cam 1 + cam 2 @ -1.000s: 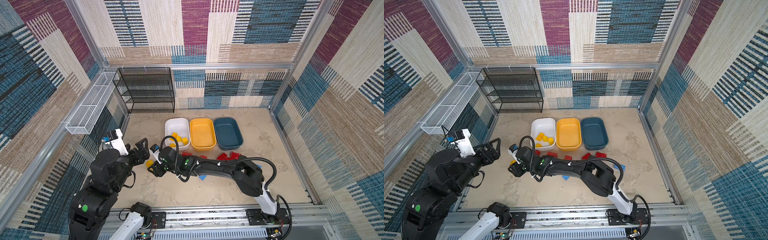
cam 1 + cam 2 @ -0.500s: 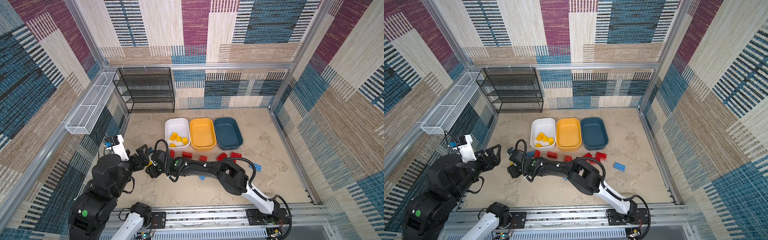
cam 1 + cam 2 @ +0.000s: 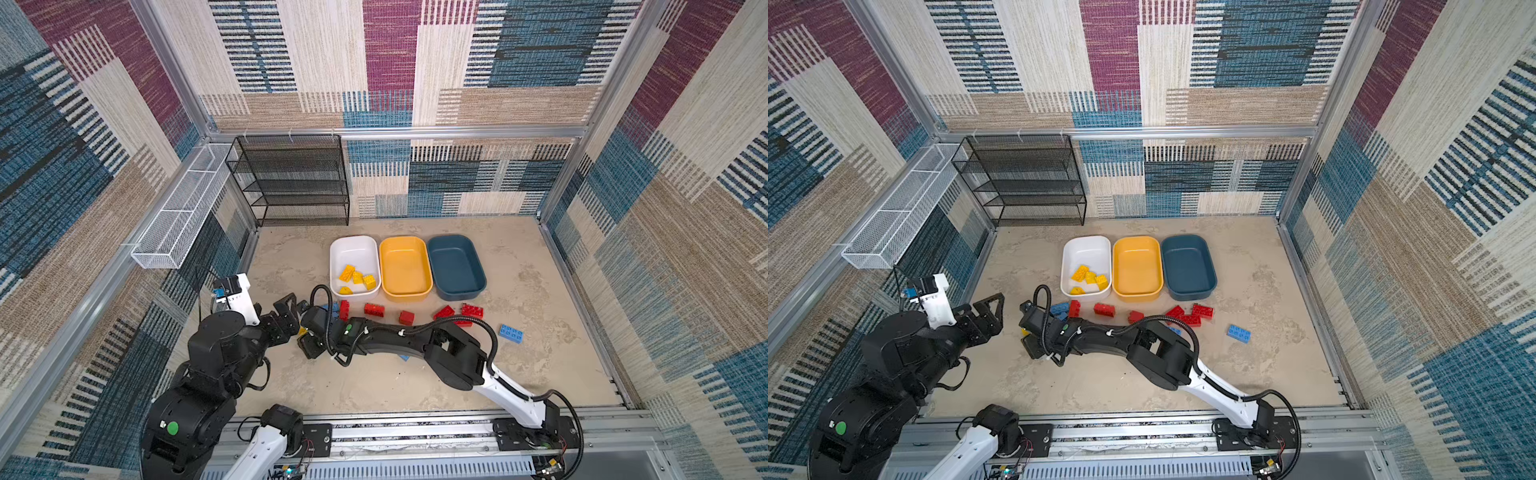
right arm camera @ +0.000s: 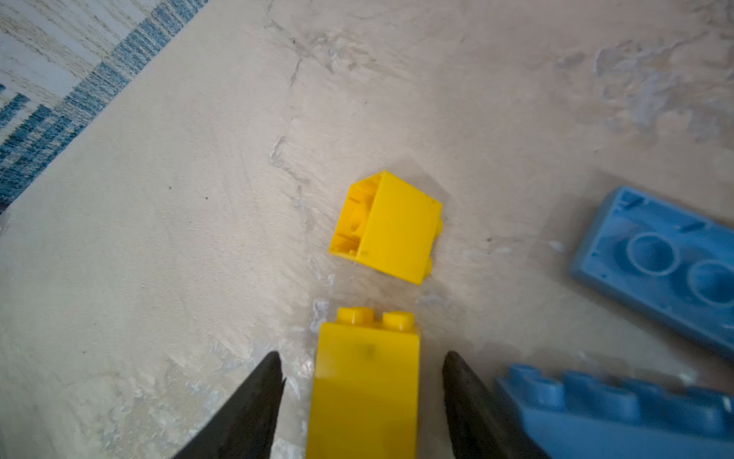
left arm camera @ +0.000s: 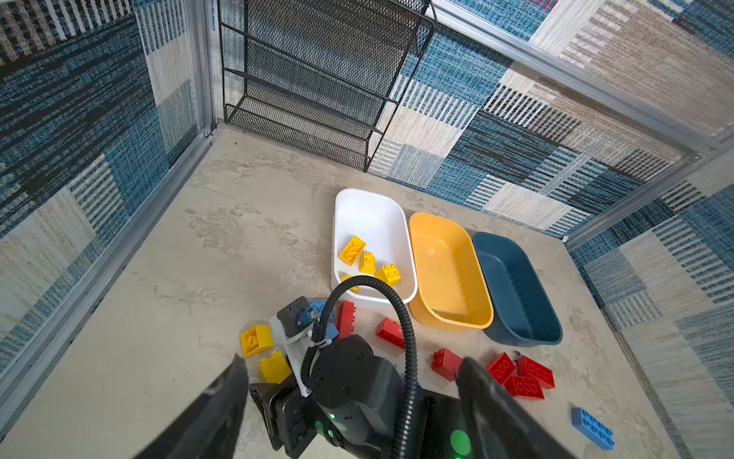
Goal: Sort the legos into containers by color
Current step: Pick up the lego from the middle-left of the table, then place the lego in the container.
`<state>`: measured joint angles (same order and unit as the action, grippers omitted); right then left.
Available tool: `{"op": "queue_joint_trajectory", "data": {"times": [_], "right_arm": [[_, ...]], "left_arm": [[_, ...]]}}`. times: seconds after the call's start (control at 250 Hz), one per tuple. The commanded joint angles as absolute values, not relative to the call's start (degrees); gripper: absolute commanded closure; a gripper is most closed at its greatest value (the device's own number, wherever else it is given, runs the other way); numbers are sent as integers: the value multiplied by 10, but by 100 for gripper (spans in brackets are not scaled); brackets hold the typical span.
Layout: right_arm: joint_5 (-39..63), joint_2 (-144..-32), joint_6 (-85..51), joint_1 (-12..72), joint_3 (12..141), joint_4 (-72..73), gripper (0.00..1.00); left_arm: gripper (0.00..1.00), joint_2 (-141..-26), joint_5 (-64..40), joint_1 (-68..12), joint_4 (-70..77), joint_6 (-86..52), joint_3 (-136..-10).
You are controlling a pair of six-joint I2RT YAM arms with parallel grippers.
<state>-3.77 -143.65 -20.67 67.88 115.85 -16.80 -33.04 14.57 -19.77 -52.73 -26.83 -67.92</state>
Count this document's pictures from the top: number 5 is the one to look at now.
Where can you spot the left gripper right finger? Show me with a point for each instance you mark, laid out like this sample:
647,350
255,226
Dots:
498,427

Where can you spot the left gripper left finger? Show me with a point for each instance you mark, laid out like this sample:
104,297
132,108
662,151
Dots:
210,426

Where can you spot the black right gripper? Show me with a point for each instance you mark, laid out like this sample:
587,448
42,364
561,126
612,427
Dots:
288,416

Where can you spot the red lego tall block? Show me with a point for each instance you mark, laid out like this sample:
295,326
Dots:
446,364

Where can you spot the yellow lego pair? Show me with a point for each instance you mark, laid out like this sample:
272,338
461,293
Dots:
352,250

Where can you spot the yellow lego sloped bottom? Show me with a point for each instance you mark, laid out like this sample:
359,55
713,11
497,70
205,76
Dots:
367,263

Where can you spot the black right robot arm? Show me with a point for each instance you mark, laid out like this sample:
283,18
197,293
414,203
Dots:
355,400

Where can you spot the red lego flat lower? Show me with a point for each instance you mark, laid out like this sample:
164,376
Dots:
524,387

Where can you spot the red lego flat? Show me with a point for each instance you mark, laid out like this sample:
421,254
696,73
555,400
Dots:
501,368
524,387
529,368

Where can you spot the red lego flat left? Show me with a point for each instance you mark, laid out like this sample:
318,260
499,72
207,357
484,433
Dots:
501,368

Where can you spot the red lego flat right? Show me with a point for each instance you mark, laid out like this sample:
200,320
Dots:
529,368

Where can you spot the blue lego far right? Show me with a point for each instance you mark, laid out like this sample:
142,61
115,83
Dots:
593,429

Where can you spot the blue lego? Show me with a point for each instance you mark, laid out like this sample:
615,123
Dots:
316,307
593,429

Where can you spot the blue lego left slanted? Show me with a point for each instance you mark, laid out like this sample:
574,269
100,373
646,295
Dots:
331,331

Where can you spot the dark blue plastic bin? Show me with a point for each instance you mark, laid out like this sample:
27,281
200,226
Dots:
523,313

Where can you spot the blue lego far left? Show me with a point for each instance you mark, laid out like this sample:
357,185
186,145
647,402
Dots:
316,307

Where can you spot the red lego left upright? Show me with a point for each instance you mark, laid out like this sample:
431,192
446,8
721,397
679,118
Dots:
346,319

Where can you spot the red lego long centre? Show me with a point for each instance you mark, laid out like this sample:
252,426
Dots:
391,332

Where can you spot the yellow plastic bin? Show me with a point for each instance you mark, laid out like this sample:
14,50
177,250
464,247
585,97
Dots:
452,292

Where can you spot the white plastic bin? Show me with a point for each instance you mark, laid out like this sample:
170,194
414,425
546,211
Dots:
380,222

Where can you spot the black wire mesh shelf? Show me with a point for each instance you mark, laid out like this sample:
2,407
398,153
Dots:
323,76

